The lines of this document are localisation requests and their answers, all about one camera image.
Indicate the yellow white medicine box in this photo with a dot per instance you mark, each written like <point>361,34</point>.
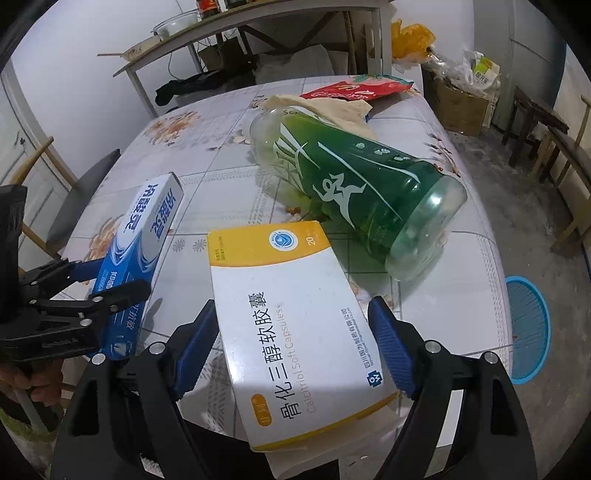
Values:
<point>286,323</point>

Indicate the wooden chopsticks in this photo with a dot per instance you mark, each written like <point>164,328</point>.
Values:
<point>111,55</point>

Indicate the white sack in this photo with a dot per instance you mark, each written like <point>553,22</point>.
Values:
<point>295,62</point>

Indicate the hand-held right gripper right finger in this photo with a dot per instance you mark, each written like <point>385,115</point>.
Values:
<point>390,341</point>

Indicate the glass bowl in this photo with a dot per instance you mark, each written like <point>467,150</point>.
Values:
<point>175,23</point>

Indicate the yellow plastic bag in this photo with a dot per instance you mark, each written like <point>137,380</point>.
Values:
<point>413,41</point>

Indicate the white patterned bowl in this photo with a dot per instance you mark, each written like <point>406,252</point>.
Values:
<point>143,46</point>

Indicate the wooden chair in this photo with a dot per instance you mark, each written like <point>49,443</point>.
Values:
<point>570,152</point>

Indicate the dark seat chair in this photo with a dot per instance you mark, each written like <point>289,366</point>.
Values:
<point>87,184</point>

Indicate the green clear plastic bottle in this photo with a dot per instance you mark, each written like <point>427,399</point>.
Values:
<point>360,184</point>

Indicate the wooden side table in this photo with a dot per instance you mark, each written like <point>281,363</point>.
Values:
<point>240,18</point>

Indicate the grey refrigerator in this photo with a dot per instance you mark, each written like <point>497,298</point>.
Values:
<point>521,46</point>

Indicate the red snack packet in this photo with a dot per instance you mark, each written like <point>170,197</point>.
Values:
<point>369,87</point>

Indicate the black clothing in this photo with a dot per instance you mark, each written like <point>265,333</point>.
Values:
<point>184,87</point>

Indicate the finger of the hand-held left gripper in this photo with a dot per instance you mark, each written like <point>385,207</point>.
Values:
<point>60,272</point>
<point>120,297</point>

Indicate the cardboard box with bags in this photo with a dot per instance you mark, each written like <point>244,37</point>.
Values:
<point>455,71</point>

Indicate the floral tablecloth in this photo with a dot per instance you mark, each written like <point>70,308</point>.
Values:
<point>438,300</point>

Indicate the blue plastic basket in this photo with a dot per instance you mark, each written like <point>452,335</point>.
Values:
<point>531,332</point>

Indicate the dark wooden stool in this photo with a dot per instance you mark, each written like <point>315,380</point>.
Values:
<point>535,113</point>

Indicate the blue toothpaste box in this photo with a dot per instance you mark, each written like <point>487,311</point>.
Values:
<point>143,230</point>

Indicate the red label jar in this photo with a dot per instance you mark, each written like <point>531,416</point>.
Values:
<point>207,5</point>

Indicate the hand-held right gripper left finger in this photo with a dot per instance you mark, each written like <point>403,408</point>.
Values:
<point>198,346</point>

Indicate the person's left hand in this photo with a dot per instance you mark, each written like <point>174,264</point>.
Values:
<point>23,376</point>

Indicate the small cardboard box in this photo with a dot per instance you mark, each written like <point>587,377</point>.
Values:
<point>224,55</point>

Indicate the beige cloth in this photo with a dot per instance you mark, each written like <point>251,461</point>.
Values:
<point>332,110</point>

